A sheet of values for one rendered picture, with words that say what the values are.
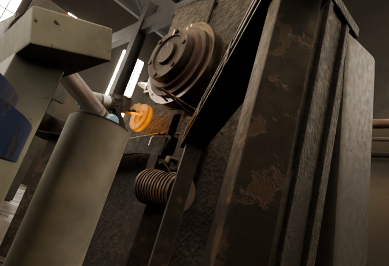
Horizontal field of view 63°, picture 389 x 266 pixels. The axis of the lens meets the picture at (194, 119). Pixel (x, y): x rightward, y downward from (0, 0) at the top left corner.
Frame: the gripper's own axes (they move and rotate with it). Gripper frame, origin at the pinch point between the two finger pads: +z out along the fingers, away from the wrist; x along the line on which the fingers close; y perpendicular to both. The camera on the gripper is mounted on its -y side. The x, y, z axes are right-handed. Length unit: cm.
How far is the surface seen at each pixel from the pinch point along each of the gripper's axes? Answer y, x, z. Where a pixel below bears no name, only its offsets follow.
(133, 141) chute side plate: -15.0, -5.8, -7.0
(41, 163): -30, 27, -38
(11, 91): -22, -122, -87
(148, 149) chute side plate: -18.8, -20.9, -8.0
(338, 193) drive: -32, -69, 84
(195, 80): 13.3, -38.8, 1.1
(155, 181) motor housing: -31, -55, -27
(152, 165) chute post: -25.8, -28.3, -10.1
